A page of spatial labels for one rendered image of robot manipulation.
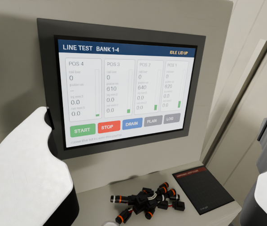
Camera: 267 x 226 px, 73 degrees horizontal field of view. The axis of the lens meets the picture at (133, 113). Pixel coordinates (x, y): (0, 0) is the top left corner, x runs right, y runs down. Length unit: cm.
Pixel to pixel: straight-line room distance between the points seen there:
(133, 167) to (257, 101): 105
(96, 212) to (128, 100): 34
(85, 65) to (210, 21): 41
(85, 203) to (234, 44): 141
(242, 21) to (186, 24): 102
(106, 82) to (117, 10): 17
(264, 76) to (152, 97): 100
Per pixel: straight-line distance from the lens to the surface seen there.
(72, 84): 47
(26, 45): 46
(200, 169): 80
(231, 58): 159
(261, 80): 145
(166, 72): 57
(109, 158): 59
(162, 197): 63
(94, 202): 62
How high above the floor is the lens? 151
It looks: 32 degrees down
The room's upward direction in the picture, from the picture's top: 11 degrees clockwise
